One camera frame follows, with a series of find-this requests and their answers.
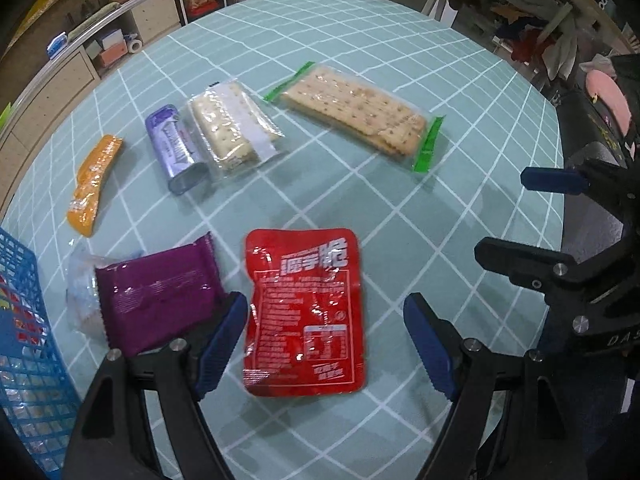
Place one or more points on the pink round cushion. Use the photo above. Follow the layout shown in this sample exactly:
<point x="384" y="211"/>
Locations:
<point x="607" y="97"/>

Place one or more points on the blue white tissue box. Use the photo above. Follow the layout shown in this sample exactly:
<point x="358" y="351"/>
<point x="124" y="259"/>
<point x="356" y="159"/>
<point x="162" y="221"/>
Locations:
<point x="57" y="46"/>

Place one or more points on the small purple-blue packet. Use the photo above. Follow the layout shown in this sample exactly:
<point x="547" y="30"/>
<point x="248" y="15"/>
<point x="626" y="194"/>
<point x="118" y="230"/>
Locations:
<point x="172" y="147"/>

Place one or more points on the long cracker packet green ends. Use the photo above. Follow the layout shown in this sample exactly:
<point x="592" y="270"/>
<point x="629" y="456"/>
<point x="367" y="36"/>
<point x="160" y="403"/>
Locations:
<point x="350" y="105"/>

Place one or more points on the purple foil packet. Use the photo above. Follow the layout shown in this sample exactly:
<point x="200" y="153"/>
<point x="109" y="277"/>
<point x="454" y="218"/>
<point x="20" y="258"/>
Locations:
<point x="160" y="295"/>

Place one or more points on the picture printed box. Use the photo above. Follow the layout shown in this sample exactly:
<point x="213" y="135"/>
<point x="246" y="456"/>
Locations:
<point x="205" y="0"/>

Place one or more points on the blue plastic basket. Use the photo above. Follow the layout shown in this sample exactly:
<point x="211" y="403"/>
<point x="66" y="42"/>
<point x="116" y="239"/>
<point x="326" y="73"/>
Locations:
<point x="30" y="385"/>

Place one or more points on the white paper roll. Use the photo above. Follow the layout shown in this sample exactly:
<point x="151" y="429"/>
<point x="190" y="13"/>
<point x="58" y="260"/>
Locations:
<point x="133" y="44"/>

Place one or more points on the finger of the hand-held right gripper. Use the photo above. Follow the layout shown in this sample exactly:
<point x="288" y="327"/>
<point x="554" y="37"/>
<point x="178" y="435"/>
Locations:
<point x="552" y="180"/>
<point x="520" y="257"/>

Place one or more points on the beige low cabinet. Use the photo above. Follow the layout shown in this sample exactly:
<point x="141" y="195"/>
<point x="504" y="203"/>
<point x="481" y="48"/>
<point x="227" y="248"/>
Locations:
<point x="150" y="15"/>

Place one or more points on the clear plastic packet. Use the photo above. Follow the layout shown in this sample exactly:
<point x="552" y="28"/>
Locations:
<point x="82" y="285"/>

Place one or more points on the green folded cloth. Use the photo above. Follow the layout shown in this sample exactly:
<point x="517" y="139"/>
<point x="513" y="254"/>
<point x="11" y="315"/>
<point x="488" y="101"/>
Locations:
<point x="92" y="21"/>

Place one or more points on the red hanging clothes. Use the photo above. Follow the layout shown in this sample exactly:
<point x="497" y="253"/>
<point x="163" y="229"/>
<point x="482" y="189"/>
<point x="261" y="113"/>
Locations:
<point x="527" y="45"/>

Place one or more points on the red foil packet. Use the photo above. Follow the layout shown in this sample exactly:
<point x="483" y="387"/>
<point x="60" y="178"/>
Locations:
<point x="300" y="310"/>

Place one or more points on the orange box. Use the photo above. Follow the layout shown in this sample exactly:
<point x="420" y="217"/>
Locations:
<point x="112" y="55"/>

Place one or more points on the orange packet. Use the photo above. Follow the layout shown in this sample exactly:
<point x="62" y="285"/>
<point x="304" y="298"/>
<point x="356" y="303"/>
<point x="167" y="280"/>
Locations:
<point x="92" y="180"/>

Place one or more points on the black chair back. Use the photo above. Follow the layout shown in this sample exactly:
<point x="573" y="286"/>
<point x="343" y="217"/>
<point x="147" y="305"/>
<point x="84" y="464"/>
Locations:
<point x="585" y="130"/>

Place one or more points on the clear cracker packet white stripe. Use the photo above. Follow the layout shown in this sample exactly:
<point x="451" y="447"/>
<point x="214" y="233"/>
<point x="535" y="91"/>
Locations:
<point x="225" y="125"/>

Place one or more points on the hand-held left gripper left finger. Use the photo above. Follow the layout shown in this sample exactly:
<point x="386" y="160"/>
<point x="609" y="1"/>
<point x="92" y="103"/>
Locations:
<point x="220" y="350"/>

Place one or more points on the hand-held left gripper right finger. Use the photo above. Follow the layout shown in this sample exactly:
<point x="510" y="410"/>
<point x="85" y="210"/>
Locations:
<point x="430" y="345"/>

